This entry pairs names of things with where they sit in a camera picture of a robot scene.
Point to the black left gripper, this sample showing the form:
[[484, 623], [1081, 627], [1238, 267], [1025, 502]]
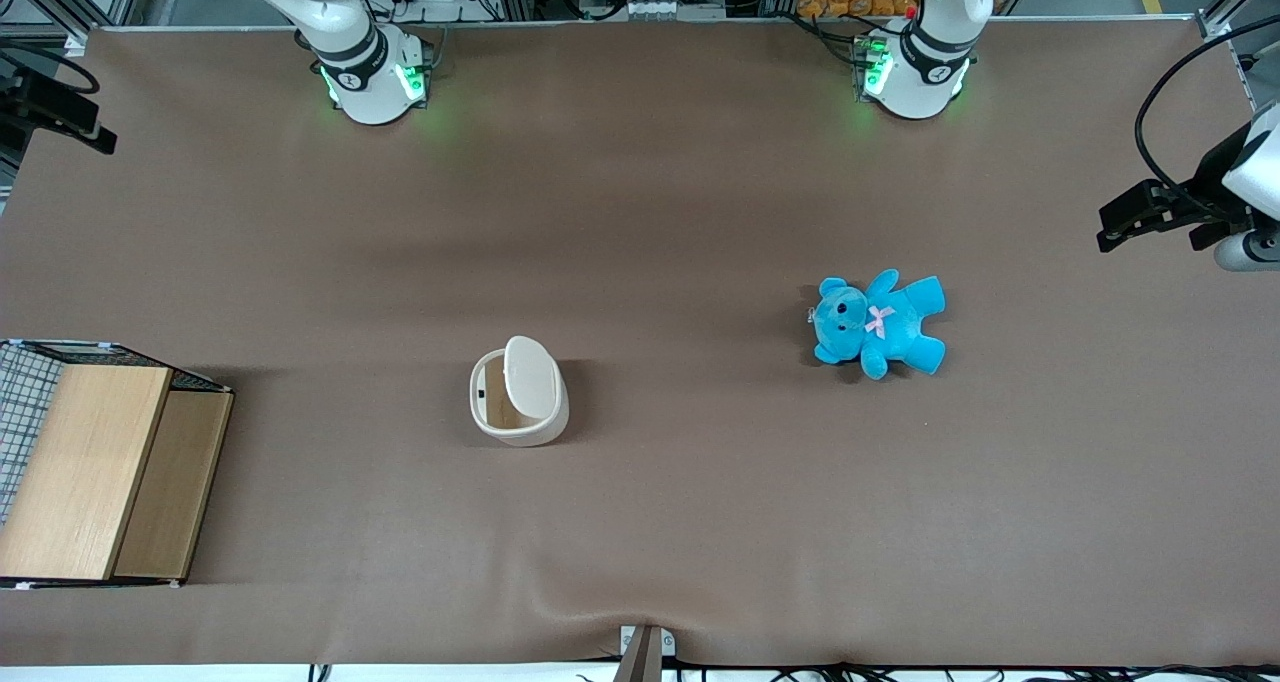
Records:
[[1208, 184]]

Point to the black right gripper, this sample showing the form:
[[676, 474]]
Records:
[[22, 95]]

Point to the cream trash can lid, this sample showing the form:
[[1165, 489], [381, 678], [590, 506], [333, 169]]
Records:
[[530, 377]]

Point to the cream plastic trash can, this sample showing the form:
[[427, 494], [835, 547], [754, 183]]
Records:
[[520, 435]]

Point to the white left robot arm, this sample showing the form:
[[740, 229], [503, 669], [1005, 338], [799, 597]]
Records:
[[920, 82]]

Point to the blue teddy bear pink bow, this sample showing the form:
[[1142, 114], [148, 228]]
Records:
[[880, 327]]

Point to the light wooden shelf board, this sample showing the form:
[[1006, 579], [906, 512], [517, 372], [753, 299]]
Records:
[[80, 472]]

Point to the dark wooden shelf board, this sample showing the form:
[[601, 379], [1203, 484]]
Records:
[[165, 492]]

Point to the brown table mat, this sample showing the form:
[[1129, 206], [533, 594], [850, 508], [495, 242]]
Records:
[[700, 522]]

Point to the aluminium frame profile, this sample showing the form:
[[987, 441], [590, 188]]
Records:
[[1240, 7], [60, 2]]

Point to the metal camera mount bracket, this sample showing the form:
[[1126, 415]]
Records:
[[645, 652]]

